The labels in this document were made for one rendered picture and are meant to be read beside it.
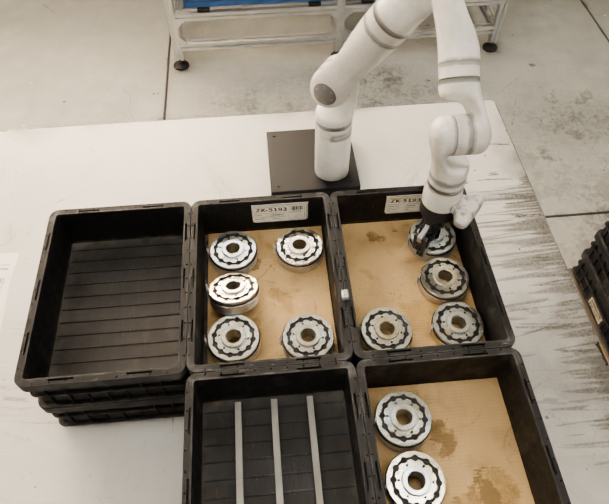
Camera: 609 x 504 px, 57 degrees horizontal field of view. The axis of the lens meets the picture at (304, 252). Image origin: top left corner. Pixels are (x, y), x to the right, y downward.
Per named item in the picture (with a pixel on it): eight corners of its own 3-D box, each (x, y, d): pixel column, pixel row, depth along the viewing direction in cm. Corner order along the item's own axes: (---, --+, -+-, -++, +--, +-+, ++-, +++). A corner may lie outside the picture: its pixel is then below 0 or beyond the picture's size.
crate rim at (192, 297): (193, 207, 124) (191, 200, 122) (328, 198, 126) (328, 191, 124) (188, 378, 101) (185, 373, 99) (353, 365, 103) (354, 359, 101)
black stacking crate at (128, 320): (70, 243, 131) (52, 212, 121) (198, 234, 132) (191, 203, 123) (39, 410, 108) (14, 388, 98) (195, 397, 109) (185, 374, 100)
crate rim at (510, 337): (328, 198, 126) (329, 191, 124) (460, 189, 127) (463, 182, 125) (353, 365, 103) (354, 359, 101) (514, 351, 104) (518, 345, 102)
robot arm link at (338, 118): (327, 45, 129) (325, 106, 143) (308, 68, 124) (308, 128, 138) (364, 56, 127) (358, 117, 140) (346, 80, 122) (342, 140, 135)
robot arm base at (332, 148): (315, 156, 155) (316, 106, 141) (349, 158, 154) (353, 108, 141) (313, 180, 149) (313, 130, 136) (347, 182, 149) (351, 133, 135)
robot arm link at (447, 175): (421, 197, 105) (468, 194, 106) (436, 135, 93) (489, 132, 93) (414, 169, 110) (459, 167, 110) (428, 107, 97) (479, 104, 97)
